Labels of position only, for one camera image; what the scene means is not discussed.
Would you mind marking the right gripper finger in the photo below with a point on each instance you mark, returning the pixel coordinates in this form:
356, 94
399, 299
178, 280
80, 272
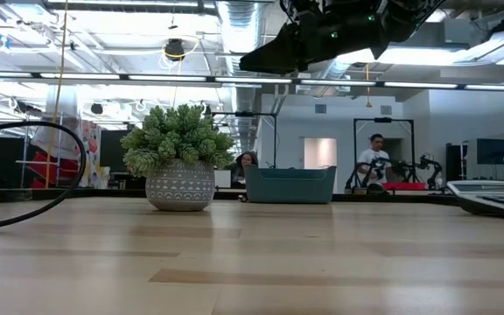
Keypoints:
278, 54

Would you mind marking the dark teal plastic bin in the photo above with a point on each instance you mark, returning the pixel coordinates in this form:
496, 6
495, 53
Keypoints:
289, 186

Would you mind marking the black background robot arm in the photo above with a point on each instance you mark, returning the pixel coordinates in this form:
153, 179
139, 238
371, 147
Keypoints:
366, 172
429, 168

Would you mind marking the LED light bar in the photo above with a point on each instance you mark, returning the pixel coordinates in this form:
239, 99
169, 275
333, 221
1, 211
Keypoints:
169, 79

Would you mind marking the person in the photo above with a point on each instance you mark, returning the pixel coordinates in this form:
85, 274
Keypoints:
372, 157
245, 164

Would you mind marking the green succulent in grey pot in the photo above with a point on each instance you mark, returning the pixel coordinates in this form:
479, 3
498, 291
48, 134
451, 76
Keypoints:
177, 144

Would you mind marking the red tray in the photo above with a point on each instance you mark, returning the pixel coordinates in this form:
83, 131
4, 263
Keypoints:
405, 186

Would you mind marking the black cabinet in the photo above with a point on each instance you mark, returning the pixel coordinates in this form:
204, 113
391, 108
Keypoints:
455, 162

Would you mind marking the grey cart with monitor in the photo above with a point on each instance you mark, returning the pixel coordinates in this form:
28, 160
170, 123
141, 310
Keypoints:
492, 151

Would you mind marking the colourful patterned cloth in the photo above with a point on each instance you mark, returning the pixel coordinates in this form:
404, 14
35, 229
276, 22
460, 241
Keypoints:
92, 153

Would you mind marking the grey desk calculator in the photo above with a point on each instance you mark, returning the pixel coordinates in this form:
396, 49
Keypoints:
488, 197

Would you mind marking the red board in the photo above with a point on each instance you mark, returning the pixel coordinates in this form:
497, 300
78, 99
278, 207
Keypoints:
51, 168

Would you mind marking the silver ceiling duct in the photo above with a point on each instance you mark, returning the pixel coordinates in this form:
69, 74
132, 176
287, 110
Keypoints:
337, 70
241, 26

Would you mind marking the black background station frame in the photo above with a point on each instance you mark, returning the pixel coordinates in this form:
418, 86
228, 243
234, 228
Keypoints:
383, 120
243, 114

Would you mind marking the black ceiling camera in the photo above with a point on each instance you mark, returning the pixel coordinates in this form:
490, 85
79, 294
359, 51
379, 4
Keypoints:
174, 49

